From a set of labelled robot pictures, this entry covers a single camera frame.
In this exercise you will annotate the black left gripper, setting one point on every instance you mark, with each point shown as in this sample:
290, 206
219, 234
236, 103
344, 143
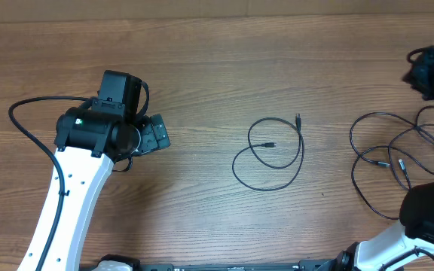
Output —
151, 141

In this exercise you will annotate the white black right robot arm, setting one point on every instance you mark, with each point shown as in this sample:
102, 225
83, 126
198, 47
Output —
411, 235

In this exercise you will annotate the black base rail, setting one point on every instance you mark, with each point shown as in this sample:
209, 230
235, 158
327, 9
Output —
117, 262

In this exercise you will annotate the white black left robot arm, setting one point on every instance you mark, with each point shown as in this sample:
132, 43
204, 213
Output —
90, 140

